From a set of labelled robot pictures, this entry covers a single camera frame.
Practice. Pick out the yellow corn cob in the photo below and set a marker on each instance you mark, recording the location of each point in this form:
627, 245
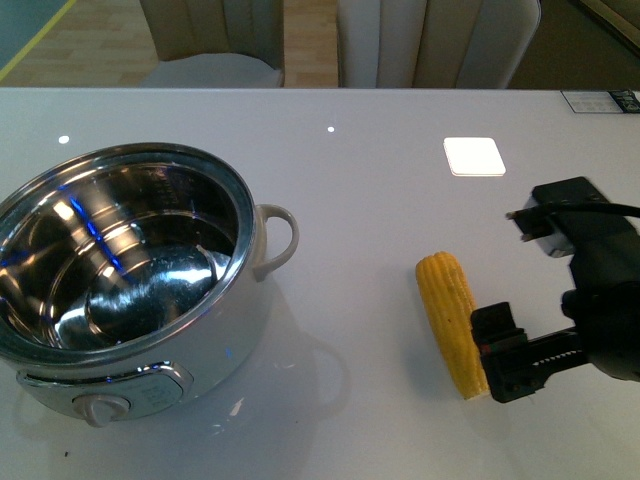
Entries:
449, 303

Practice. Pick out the beige chair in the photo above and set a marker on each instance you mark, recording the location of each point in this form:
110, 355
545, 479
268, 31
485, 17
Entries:
216, 44
436, 44

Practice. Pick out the tan leather sofa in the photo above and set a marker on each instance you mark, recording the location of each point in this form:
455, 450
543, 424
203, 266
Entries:
620, 17

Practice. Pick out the black white table label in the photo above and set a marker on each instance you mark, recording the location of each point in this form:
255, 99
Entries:
603, 102

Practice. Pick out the beige chair on left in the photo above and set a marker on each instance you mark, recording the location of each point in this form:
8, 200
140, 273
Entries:
216, 44

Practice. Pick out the beige chair in middle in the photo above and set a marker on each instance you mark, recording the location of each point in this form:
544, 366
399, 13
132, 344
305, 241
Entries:
436, 44

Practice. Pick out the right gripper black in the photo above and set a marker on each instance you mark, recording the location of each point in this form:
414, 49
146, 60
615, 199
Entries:
603, 305

